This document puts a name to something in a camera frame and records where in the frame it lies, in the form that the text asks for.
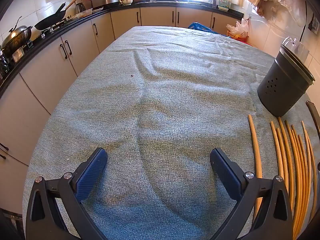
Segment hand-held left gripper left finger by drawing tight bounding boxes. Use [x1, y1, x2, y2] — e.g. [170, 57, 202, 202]
[26, 147, 108, 240]

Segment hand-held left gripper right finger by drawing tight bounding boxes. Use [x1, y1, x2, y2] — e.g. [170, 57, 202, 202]
[209, 147, 293, 240]

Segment row of wooden chopsticks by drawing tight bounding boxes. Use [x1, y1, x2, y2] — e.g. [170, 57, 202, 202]
[247, 114, 318, 240]

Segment dark grey utensil holder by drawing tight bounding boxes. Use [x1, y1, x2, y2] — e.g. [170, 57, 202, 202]
[257, 44, 315, 117]

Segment grey-green table cloth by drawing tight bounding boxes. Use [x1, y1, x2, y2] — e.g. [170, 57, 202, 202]
[22, 26, 320, 240]

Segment dark brown flat slab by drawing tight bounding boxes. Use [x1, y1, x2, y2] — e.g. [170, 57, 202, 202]
[306, 101, 320, 140]

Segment beige kitchen cabinets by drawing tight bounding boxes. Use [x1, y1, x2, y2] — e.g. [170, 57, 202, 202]
[0, 6, 242, 220]

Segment red plastic basket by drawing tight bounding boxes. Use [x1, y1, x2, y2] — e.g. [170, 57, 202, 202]
[226, 30, 249, 44]

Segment white plastic bag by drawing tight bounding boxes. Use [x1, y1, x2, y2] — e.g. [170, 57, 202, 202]
[226, 18, 249, 36]

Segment blue plastic bag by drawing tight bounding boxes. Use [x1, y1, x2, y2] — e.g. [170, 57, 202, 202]
[187, 22, 213, 32]

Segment gas stove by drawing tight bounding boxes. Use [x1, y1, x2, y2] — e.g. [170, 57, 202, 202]
[37, 20, 67, 39]

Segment black kitchen countertop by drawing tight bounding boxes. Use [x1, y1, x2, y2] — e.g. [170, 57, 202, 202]
[0, 1, 244, 95]

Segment steel wok with lid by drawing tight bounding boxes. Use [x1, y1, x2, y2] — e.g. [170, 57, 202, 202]
[1, 16, 33, 58]

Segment black frying pan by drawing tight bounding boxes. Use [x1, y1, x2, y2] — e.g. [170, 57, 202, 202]
[34, 2, 67, 30]

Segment white dish soap bottle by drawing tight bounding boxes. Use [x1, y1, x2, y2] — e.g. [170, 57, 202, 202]
[217, 0, 231, 12]

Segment hanging clear plastic bag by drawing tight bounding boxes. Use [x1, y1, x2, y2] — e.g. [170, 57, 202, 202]
[277, 0, 307, 27]

